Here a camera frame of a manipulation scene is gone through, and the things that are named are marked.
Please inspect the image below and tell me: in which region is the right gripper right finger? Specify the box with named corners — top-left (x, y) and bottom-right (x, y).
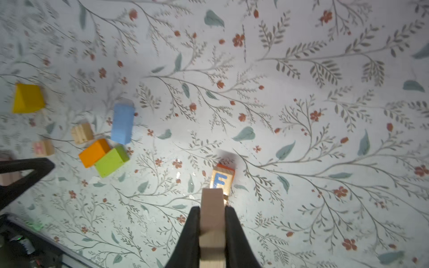
top-left (225, 206), bottom-right (261, 268)

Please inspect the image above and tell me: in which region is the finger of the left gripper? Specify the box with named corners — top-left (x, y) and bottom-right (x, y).
top-left (1, 157), bottom-right (55, 210)

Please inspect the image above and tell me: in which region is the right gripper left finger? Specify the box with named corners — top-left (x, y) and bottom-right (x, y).
top-left (165, 207), bottom-right (201, 268)

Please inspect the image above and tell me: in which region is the natural wood long block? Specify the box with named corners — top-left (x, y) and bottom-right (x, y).
top-left (199, 188), bottom-right (226, 268)

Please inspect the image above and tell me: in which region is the wood letter F cube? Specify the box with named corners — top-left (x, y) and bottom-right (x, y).
top-left (210, 166), bottom-right (235, 200)

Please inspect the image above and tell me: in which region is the red rectangular block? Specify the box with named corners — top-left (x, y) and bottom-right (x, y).
top-left (217, 163), bottom-right (235, 172)

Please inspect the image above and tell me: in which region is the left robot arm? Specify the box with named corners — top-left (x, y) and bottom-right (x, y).
top-left (1, 158), bottom-right (61, 268)

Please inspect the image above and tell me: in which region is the pink flat block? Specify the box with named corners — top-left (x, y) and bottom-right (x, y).
top-left (1, 152), bottom-right (21, 186)

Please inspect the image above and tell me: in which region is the orange rectangular block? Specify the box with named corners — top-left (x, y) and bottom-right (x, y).
top-left (79, 138), bottom-right (111, 168)

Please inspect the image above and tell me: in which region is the yellow triangular block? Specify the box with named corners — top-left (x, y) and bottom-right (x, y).
top-left (12, 84), bottom-right (45, 114)

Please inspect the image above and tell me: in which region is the green rectangular block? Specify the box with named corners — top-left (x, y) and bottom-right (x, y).
top-left (95, 145), bottom-right (130, 178)

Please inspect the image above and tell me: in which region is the blue rectangular block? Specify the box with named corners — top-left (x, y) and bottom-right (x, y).
top-left (111, 103), bottom-right (135, 145)

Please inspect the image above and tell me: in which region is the wood letter H cube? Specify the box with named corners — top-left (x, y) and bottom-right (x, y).
top-left (32, 139), bottom-right (55, 157)

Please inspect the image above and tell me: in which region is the small natural wood cube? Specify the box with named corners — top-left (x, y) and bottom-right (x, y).
top-left (71, 122), bottom-right (94, 145)

